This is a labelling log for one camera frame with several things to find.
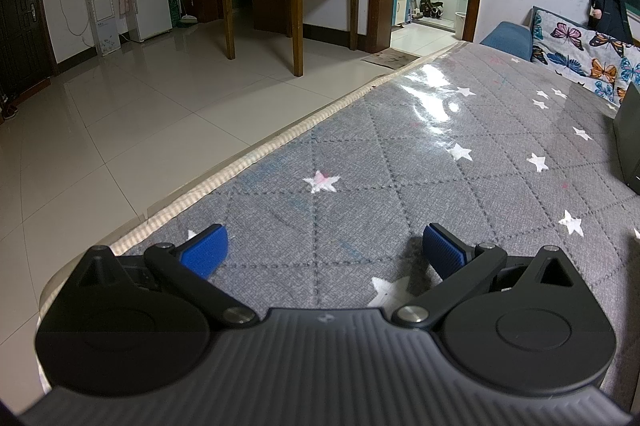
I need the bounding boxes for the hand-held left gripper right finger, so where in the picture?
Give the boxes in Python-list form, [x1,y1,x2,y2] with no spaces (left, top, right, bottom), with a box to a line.
[391,222,582,329]

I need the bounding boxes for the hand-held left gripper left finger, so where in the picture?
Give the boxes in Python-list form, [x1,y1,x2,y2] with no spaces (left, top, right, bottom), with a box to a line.
[74,223,260,328]

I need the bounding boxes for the grey star-print mattress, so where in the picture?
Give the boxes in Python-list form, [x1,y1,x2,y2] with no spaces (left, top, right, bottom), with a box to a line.
[109,40,640,313]

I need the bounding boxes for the brown door mat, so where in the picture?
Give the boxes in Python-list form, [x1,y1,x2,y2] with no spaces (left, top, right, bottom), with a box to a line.
[360,48,419,70]

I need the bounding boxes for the blue pillow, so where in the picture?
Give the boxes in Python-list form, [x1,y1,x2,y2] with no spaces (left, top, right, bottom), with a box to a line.
[479,21,534,62]

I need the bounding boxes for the green broom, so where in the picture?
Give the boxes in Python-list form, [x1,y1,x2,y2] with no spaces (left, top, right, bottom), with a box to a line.
[172,0,199,28]

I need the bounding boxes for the pile of dark shoes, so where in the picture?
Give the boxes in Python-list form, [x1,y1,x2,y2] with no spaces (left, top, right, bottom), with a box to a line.
[419,0,447,20]

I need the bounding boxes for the butterfly print pillow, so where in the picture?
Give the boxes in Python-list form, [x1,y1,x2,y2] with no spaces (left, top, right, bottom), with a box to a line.
[529,5,640,108]

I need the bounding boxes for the water dispenser with blue bottle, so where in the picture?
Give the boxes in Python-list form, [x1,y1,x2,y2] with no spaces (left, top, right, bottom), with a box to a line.
[82,0,122,58]

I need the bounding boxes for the black hanging bag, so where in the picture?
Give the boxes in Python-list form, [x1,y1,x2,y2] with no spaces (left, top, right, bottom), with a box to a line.
[587,0,634,46]

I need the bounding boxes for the dark wooden door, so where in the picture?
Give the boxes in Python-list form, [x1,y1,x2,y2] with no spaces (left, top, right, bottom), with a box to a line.
[0,0,52,101]

